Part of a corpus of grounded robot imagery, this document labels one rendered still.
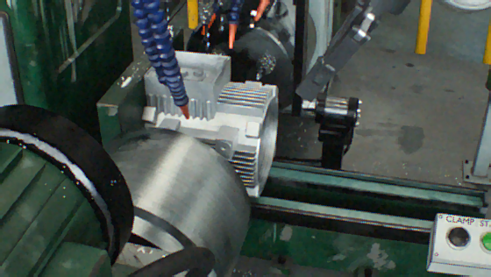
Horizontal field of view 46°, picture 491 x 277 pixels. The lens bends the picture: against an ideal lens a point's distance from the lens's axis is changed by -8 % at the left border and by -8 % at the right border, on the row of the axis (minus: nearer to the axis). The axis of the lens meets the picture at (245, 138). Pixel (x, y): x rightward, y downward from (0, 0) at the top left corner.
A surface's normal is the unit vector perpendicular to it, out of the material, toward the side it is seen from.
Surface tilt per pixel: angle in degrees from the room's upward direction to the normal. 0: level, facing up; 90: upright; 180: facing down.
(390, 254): 90
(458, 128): 0
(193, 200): 39
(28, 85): 90
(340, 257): 90
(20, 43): 90
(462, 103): 0
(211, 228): 54
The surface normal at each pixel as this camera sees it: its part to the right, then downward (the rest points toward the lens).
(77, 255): 0.00, -0.83
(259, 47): -0.25, 0.54
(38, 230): 0.74, -0.43
